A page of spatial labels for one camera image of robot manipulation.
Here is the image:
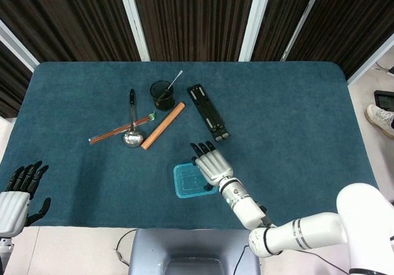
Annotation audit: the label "black floor cable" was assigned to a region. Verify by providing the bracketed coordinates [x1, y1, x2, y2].
[233, 244, 350, 275]
[114, 228, 138, 266]

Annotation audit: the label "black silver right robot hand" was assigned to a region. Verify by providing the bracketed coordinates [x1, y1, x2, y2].
[190, 140, 234, 193]

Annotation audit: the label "steel ladle black handle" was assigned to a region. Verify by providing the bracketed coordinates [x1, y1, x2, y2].
[123, 89, 145, 149]

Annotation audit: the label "black floor tray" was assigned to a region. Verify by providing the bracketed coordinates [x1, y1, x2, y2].
[373, 90, 394, 110]

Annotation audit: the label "white sneaker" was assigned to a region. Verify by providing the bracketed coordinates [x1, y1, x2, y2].
[365, 104, 394, 139]

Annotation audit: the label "teal table cloth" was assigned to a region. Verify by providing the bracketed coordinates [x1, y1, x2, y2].
[0, 61, 388, 231]

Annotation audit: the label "dark slatted partition panel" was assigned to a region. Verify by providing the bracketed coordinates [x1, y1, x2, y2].
[0, 0, 150, 63]
[131, 0, 258, 62]
[0, 19, 39, 119]
[238, 0, 326, 62]
[279, 0, 394, 84]

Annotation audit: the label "packaged brown chopsticks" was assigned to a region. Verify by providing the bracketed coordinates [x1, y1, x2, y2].
[88, 111, 158, 147]

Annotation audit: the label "black mesh pen holder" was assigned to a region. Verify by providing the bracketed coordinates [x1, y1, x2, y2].
[150, 80, 176, 112]

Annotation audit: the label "wooden rolling pin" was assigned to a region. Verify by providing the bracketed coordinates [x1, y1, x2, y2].
[140, 102, 187, 151]

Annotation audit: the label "grey robot torso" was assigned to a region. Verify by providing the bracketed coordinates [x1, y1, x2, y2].
[128, 228, 262, 275]

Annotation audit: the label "blue plastic lid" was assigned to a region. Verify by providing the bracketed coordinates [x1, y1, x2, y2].
[172, 161, 220, 199]

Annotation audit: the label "black folding laptop stand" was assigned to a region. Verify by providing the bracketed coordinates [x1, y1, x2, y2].
[187, 84, 231, 143]

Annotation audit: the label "clear plastic container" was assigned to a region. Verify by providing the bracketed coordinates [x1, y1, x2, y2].
[174, 162, 219, 198]

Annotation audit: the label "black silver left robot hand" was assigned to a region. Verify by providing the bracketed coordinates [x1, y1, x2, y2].
[0, 160, 52, 237]

